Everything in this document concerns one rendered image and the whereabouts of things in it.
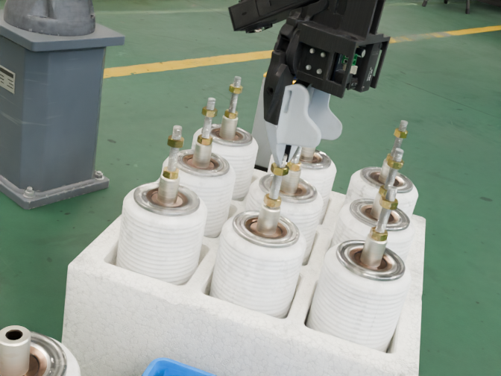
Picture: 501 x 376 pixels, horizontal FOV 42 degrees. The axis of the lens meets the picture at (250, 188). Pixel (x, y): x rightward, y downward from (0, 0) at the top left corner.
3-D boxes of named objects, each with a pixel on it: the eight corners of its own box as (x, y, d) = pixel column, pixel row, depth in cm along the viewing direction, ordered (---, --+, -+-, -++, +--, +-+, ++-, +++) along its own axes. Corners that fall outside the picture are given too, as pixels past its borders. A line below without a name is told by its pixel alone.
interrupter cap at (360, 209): (399, 207, 85) (401, 203, 85) (415, 237, 78) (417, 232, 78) (344, 199, 84) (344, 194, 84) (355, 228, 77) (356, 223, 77)
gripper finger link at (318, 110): (321, 179, 67) (342, 94, 63) (275, 157, 70) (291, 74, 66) (337, 171, 69) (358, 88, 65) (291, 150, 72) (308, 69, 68)
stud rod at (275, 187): (273, 215, 72) (288, 154, 69) (272, 219, 71) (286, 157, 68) (265, 212, 72) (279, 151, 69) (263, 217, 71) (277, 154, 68)
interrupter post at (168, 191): (181, 202, 75) (185, 177, 74) (168, 209, 73) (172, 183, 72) (164, 195, 76) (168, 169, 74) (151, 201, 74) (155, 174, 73)
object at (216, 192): (198, 308, 87) (221, 188, 80) (134, 284, 89) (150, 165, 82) (224, 274, 96) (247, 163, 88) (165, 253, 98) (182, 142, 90)
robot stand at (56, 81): (-31, 168, 124) (-30, 10, 111) (54, 151, 138) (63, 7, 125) (25, 210, 114) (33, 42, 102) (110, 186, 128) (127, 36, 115)
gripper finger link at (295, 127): (300, 187, 64) (325, 98, 60) (253, 164, 67) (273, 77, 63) (317, 181, 66) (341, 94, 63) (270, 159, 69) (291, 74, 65)
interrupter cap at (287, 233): (265, 209, 77) (266, 204, 77) (312, 240, 73) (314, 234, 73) (218, 223, 72) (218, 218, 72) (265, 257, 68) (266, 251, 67)
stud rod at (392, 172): (385, 204, 81) (402, 148, 78) (386, 208, 80) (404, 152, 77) (377, 203, 81) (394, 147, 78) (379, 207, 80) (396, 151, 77)
